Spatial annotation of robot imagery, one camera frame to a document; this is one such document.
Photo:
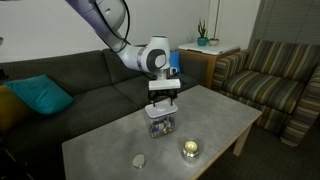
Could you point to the teal throw pillow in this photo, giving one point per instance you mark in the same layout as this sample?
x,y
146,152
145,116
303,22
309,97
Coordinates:
x,y
41,94

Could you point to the window blinds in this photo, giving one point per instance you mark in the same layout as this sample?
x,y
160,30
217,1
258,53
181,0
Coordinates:
x,y
294,21

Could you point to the clear plastic storage box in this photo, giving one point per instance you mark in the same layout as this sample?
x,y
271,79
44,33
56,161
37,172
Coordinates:
x,y
161,126

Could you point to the striped armchair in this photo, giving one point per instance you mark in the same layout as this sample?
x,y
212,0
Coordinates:
x,y
281,79

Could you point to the plant in teal pot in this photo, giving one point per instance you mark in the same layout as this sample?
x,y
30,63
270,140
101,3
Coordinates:
x,y
202,40

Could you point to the white storage box lid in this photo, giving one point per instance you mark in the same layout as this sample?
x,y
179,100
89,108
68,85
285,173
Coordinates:
x,y
160,109

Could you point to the round silver candle lid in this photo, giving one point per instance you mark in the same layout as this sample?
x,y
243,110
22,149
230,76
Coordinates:
x,y
139,160

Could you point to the blue throw pillow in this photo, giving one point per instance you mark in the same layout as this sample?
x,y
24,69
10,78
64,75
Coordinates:
x,y
175,61

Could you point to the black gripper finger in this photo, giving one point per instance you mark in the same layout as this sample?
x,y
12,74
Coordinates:
x,y
153,102
171,100

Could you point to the wooden side table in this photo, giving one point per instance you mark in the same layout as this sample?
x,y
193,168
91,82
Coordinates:
x,y
210,54

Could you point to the lit candle in glass jar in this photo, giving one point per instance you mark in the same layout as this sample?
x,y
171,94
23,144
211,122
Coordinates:
x,y
190,151

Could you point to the mustard yellow throw pillow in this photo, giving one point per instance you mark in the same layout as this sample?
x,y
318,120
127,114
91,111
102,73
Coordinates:
x,y
12,110

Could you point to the small white bowl planter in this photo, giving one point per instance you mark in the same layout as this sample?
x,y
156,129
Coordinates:
x,y
213,42

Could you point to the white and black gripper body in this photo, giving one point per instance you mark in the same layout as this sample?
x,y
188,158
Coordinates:
x,y
168,87

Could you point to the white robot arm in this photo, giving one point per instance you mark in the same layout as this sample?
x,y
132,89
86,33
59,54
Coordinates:
x,y
106,17

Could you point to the dark grey fabric sofa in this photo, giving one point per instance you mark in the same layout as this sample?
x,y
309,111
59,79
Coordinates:
x,y
103,90

